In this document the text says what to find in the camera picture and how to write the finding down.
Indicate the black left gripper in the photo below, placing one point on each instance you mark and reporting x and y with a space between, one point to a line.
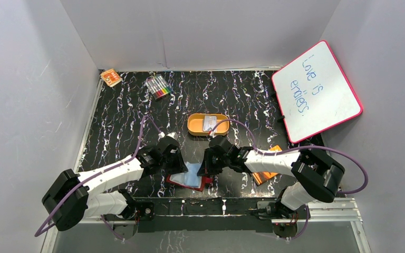
176 160

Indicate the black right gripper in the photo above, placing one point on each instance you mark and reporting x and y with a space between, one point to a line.
204 170

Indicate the red leather card holder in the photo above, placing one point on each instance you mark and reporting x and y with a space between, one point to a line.
190 179

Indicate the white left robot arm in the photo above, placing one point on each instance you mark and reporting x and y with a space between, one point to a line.
75 196

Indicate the silver credit card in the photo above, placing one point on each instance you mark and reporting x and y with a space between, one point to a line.
209 122

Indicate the small orange card box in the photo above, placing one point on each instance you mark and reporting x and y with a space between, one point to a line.
111 77

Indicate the orange oval tray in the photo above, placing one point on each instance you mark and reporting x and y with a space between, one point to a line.
195 124

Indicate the orange book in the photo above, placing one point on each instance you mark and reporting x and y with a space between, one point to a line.
262 177

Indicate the pack of coloured markers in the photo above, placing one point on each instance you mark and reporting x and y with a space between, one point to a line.
158 86

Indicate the pink framed whiteboard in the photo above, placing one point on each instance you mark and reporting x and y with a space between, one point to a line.
314 94

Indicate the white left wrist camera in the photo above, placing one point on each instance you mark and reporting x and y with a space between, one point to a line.
173 135

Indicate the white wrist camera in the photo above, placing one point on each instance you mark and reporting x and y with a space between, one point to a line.
173 135
214 133

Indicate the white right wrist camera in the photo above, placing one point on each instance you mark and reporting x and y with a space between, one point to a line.
214 133

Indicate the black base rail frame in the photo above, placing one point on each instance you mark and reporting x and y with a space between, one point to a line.
210 214

